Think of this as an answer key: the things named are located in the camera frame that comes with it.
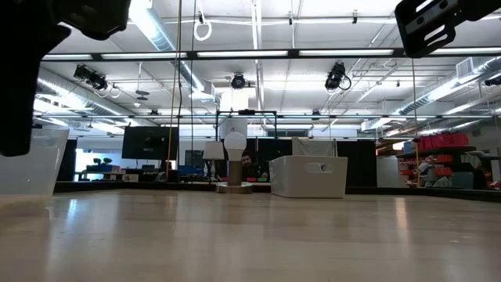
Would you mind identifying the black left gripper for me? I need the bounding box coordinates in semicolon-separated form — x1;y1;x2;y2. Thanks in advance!
50;0;132;42

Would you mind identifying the white shade table lamp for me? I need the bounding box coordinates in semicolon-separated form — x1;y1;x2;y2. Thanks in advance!
201;140;225;182

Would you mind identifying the silver ventilation duct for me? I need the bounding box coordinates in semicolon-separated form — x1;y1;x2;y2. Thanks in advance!
34;66;126;126
131;0;216;103
395;56;501;117

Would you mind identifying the white vent grille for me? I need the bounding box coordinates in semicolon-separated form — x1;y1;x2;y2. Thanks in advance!
455;56;481;79

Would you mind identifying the pale grey handled bin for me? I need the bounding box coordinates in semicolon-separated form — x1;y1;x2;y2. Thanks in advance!
269;155;349;199

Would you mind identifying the thin vertical pole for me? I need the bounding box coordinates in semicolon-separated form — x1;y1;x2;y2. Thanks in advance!
410;57;420;188

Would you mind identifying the black overhead frame bar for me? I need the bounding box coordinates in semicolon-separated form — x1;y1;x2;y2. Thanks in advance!
41;46;501;63

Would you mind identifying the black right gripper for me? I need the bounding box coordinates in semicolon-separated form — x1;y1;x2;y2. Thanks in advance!
394;0;501;59

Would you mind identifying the black wall monitor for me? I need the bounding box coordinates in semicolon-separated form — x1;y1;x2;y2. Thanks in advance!
121;125;180;161

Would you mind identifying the white cable loop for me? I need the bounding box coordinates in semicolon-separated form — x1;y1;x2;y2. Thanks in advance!
192;0;213;42

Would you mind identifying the black overhead camera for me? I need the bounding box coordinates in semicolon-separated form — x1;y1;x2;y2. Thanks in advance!
230;72;247;90

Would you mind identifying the white cabinet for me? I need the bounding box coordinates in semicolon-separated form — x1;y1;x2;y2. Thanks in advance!
375;155;400;188

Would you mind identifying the person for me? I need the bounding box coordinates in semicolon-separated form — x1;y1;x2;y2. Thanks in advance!
240;151;272;182

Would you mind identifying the metal shelf with storage bins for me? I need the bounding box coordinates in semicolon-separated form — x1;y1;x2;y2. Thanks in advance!
395;132;501;190

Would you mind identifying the white light bulb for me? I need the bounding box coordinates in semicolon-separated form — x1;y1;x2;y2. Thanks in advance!
223;131;247;162

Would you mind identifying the black ceiling-mounted camera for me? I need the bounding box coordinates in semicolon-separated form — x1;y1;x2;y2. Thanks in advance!
72;63;109;92
323;61;352;92

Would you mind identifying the grey fabric panel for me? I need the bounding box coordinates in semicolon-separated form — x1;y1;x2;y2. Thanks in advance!
291;136;337;157

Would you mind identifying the distant wooden desk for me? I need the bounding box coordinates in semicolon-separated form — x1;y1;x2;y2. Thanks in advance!
74;163;140;183

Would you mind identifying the thin tan hanging cable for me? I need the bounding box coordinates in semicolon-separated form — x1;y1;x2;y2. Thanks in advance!
165;0;184;181

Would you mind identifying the black hanging cable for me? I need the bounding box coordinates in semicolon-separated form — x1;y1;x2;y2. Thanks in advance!
189;0;196;183

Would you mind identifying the black table frame rail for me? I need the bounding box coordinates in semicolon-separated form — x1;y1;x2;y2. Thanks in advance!
54;179;501;199

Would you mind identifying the clear plastic bin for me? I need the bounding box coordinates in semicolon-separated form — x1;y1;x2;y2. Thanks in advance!
0;127;70;207

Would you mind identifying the black distant rig frame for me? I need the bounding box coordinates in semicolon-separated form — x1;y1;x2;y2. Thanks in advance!
214;108;278;140

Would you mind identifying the black partition panel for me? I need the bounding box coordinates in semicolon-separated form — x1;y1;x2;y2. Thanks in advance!
64;136;77;182
335;139;377;188

